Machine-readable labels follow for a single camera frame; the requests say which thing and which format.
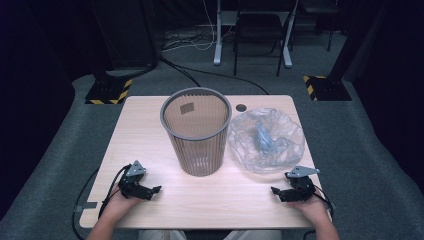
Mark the clear plastic bag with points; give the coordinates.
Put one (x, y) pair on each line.
(283, 150)

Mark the grey mesh trash can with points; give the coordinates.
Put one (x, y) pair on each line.
(200, 146)

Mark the striped black stand base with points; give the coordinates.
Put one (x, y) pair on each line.
(328, 88)
(108, 91)

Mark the person's right hand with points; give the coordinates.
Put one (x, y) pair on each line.
(311, 208)

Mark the person's left hand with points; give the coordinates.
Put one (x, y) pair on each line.
(118, 205)

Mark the black curtain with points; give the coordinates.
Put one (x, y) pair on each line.
(36, 83)
(393, 83)

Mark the black folding chair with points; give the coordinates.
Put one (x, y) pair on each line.
(256, 26)

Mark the white desk frame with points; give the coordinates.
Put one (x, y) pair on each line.
(218, 40)

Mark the grey tape strip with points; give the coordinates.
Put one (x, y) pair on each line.
(87, 206)

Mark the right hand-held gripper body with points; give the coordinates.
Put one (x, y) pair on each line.
(300, 185)

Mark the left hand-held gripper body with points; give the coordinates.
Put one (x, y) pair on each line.
(133, 180)

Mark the black stand column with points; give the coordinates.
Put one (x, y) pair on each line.
(356, 36)

